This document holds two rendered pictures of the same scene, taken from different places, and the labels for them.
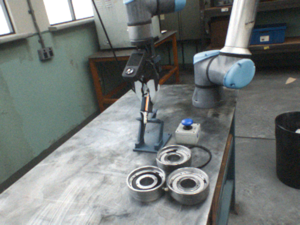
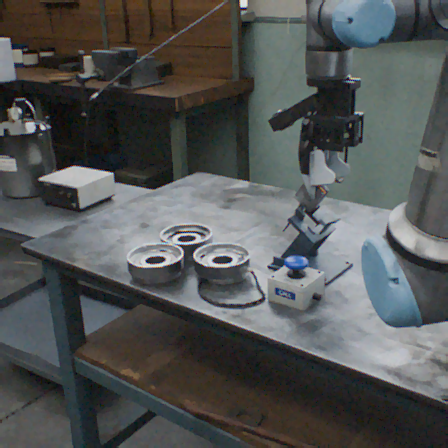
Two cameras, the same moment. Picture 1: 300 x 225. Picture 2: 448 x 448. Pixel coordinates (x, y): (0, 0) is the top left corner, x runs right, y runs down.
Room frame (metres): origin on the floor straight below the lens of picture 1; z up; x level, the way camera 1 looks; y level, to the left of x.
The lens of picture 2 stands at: (0.88, -1.07, 1.32)
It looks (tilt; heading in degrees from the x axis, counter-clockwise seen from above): 22 degrees down; 102
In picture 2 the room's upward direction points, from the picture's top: 2 degrees counter-clockwise
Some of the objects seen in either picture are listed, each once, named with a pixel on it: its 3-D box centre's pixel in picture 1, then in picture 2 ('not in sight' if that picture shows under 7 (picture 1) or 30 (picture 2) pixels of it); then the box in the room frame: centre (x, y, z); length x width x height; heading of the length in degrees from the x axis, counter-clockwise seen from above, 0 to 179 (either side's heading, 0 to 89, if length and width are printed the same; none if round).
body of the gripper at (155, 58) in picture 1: (145, 58); (331, 113); (0.84, -0.03, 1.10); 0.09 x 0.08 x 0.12; 153
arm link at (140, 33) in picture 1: (139, 32); (329, 63); (0.84, -0.02, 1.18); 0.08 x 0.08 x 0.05
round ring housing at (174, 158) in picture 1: (174, 160); (222, 264); (0.65, -0.07, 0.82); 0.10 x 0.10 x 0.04
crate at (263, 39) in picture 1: (265, 34); not in sight; (3.80, -1.87, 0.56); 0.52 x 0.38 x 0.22; 61
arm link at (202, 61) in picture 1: (208, 66); not in sight; (1.09, -0.30, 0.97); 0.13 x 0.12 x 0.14; 23
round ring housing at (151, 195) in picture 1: (146, 183); (186, 242); (0.56, 0.02, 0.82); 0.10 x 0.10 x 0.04
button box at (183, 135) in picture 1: (188, 132); (298, 286); (0.80, -0.14, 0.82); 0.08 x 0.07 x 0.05; 154
